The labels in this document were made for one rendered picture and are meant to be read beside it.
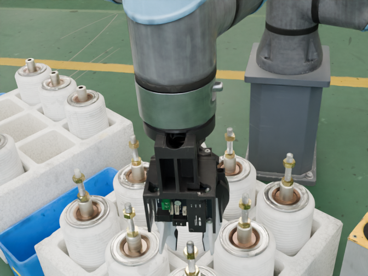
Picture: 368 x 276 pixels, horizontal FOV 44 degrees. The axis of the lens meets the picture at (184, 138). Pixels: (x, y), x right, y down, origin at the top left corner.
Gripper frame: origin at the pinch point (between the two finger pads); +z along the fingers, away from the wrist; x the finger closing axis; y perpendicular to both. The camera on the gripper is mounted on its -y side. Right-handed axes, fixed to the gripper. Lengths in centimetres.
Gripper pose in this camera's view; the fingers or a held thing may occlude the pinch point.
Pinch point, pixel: (190, 237)
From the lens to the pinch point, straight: 58.8
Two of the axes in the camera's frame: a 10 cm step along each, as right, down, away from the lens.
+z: 0.6, 8.1, 5.8
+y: -0.8, 5.8, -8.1
